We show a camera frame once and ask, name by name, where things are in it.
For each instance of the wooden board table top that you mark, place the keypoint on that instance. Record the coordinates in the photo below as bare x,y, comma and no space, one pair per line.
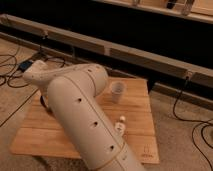
41,135

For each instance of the long wooden beam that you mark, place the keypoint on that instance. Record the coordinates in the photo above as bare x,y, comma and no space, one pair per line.
159,63

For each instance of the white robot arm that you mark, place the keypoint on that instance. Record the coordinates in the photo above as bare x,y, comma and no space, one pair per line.
71,92

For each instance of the clear plastic cup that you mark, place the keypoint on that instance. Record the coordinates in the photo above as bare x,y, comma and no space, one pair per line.
117,89

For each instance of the black power adapter box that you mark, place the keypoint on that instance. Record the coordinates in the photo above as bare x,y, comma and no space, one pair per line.
23,66

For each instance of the dark ceramic bowl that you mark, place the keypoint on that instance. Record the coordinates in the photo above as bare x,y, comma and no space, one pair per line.
42,101

